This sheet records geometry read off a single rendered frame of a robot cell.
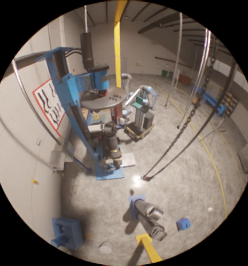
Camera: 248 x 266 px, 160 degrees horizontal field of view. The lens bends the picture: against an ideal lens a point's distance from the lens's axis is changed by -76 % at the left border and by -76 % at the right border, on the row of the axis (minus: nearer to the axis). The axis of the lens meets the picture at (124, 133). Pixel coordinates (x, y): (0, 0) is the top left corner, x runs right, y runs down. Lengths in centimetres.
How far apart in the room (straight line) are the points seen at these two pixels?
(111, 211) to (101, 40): 1308
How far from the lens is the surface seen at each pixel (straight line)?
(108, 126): 139
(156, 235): 121
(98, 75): 94
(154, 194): 276
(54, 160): 143
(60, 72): 93
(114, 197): 265
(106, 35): 1200
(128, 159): 269
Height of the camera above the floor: 264
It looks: 51 degrees down
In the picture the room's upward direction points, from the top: 1 degrees counter-clockwise
